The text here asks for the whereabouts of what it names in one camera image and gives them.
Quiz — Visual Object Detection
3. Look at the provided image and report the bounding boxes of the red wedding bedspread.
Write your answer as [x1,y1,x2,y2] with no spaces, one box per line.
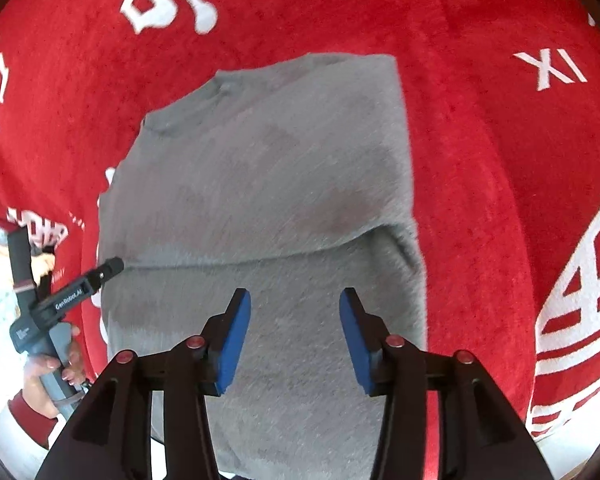
[0,0,600,479]

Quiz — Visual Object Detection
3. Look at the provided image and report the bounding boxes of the person's left hand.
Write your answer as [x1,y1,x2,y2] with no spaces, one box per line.
[22,323,86,420]

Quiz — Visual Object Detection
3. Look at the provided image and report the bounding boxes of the red sleeve left forearm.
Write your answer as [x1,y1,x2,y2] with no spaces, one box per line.
[8,391,58,448]

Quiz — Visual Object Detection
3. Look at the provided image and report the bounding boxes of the grey knit sweater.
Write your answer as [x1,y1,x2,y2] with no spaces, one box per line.
[98,53,427,479]

